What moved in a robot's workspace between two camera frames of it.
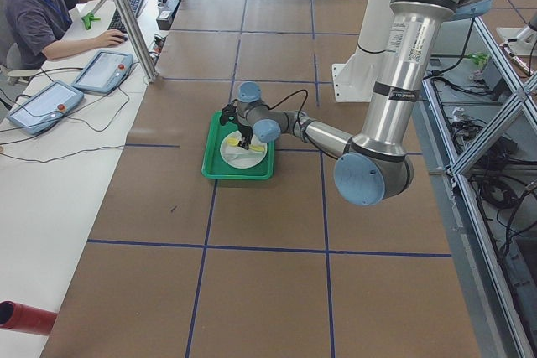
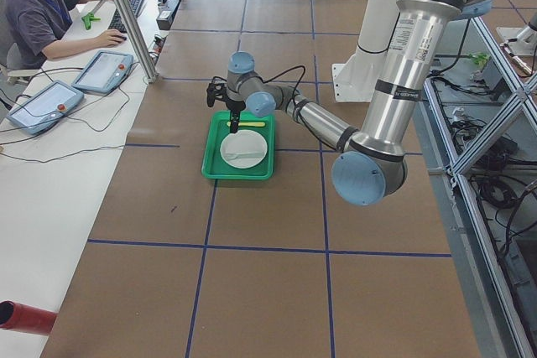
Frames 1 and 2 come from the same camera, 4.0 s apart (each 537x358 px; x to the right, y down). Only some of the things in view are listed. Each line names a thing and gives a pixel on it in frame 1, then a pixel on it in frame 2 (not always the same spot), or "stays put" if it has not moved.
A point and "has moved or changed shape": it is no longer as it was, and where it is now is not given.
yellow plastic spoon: (235, 142) has moved or changed shape
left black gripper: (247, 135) to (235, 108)
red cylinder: (26, 319) stays put
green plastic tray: (214, 168) stays put
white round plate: (237, 157) stays put
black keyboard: (135, 2) stays put
